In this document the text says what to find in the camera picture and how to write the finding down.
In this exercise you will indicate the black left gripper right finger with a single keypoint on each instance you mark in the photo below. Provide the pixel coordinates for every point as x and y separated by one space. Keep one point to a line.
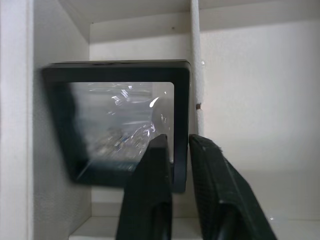
225 195

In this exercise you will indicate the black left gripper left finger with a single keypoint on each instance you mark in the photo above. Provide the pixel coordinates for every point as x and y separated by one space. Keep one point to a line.
147 200

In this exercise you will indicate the black framed clear display case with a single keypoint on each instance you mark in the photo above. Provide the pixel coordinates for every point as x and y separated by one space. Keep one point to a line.
112 120

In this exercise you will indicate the white jewelry box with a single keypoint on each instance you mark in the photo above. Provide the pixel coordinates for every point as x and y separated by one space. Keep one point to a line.
250 100

